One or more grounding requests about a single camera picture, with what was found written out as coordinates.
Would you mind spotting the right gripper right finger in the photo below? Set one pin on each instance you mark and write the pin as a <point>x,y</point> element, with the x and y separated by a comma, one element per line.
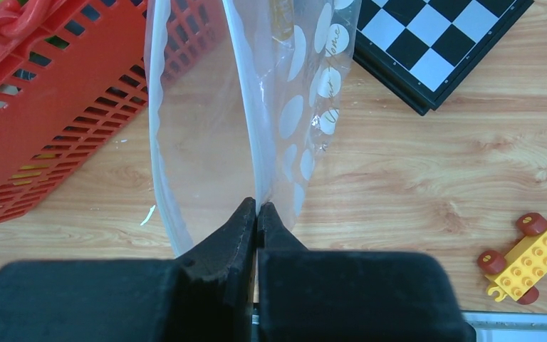
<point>325,295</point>

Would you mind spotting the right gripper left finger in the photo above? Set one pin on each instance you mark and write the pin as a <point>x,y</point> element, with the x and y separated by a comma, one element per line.
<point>203,295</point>

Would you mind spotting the clear polka dot zip bag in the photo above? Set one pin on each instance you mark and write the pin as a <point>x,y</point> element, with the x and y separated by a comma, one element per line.
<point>244,97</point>

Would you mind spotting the red plastic shopping basket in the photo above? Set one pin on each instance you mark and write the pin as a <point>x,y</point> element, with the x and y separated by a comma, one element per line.
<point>72,74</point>

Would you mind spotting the black white chessboard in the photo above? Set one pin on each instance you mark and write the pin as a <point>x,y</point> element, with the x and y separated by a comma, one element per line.
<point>422,50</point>

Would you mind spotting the yellow red toy block car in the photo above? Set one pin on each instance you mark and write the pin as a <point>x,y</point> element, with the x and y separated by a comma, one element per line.
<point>516,273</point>

